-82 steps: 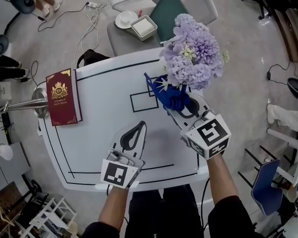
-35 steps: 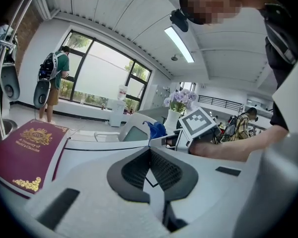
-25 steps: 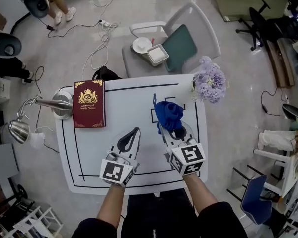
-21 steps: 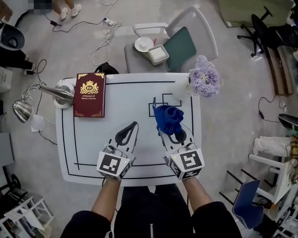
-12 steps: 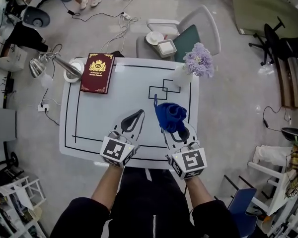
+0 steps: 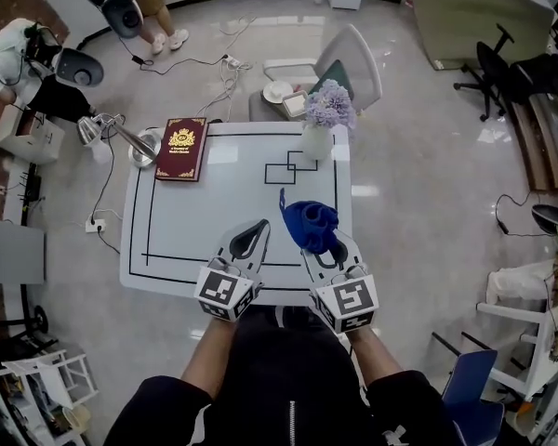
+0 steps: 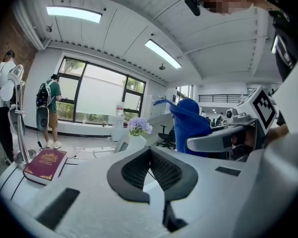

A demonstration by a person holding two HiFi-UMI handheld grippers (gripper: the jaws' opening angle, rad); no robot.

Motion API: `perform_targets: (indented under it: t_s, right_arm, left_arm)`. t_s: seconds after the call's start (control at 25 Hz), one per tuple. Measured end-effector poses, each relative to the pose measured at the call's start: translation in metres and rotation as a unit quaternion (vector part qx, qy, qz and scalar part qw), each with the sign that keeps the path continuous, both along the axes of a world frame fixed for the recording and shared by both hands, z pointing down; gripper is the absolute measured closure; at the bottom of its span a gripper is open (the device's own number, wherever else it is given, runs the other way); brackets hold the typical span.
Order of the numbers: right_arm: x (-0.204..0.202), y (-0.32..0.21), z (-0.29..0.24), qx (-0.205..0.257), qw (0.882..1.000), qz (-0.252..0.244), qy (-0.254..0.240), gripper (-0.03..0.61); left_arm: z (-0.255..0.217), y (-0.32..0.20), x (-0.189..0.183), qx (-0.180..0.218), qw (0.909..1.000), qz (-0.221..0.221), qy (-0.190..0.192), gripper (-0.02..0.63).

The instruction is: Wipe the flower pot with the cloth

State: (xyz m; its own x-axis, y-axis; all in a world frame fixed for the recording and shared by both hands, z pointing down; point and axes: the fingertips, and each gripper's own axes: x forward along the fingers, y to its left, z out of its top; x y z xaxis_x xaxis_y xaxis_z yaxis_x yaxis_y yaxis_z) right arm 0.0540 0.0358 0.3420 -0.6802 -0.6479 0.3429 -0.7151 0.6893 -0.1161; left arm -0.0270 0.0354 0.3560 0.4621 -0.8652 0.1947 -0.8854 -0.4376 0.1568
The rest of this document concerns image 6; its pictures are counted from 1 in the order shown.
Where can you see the black office chair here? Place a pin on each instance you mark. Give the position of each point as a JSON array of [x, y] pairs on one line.
[[493, 68]]

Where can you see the grey cabinet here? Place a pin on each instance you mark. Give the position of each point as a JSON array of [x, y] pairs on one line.
[[11, 251]]

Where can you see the white side table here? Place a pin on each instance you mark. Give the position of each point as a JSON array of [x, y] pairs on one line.
[[535, 337]]

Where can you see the person's black clothed body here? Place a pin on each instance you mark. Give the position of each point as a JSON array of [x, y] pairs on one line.
[[283, 379]]

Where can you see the blue chair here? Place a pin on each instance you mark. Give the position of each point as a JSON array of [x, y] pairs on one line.
[[472, 388]]

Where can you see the silver desk lamp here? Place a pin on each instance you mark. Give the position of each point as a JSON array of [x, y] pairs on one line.
[[130, 140]]

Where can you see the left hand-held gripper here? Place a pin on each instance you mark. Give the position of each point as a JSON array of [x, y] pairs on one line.
[[221, 293]]

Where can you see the white metal rack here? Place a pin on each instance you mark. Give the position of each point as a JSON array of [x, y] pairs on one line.
[[51, 374]]

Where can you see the grey partition board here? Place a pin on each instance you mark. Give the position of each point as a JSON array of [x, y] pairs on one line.
[[474, 17]]

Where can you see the white egg-shaped vase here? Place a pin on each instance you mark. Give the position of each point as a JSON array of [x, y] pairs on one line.
[[316, 144]]

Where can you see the beige bucket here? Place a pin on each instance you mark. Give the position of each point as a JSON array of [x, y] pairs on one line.
[[76, 418]]

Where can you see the person's left forearm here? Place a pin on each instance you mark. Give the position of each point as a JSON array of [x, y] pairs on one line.
[[207, 356]]

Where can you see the purple artificial flowers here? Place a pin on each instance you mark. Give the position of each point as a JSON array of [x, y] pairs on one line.
[[330, 105]]

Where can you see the white power strip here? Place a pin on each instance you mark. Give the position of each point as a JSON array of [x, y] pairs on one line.
[[95, 226], [231, 61]]

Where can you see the white drawer cabinet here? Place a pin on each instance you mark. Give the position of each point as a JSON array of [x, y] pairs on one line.
[[28, 135]]

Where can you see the person's right forearm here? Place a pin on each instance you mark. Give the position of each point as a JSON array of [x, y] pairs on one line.
[[372, 358]]

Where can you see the maroon hardcover book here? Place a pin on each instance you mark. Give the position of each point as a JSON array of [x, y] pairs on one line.
[[181, 151]]

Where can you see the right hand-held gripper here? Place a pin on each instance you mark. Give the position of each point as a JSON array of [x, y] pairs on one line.
[[351, 297]]

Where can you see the white plate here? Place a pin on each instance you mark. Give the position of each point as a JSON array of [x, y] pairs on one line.
[[276, 92]]

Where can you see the blue cloth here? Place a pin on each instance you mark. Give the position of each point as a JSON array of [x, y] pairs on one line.
[[309, 223]]

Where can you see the white square box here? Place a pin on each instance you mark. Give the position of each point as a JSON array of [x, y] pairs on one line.
[[295, 105]]

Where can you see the white chair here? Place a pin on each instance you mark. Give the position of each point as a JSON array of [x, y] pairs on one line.
[[353, 58]]

